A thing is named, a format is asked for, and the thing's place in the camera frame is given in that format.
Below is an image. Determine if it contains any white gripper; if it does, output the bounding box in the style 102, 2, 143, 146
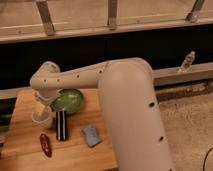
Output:
34, 90, 60, 116

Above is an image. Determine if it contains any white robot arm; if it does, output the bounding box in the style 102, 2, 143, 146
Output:
30, 57, 175, 171

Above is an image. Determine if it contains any green bowl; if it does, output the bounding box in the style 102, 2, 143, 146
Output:
51, 89, 84, 115

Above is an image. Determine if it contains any red snack packet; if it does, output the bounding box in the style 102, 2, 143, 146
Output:
40, 134, 52, 157

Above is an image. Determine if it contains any blue sponge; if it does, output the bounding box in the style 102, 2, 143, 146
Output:
82, 124, 101, 147

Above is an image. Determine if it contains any wooden table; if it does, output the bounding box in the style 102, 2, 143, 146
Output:
0, 89, 117, 171

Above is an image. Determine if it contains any clear bottle on ledge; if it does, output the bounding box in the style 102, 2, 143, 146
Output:
179, 51, 195, 72

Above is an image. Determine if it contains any left metal bracket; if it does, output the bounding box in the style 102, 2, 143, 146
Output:
36, 0, 55, 36

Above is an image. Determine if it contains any metal bracket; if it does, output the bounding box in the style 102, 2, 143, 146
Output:
36, 0, 55, 36
185, 0, 205, 23
107, 0, 118, 30

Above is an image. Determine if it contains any middle metal bracket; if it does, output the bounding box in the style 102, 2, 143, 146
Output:
107, 0, 118, 30

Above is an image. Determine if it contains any black cable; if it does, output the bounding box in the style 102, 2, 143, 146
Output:
202, 146, 213, 171

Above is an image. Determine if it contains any right metal bracket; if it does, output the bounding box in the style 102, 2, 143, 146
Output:
185, 0, 205, 23

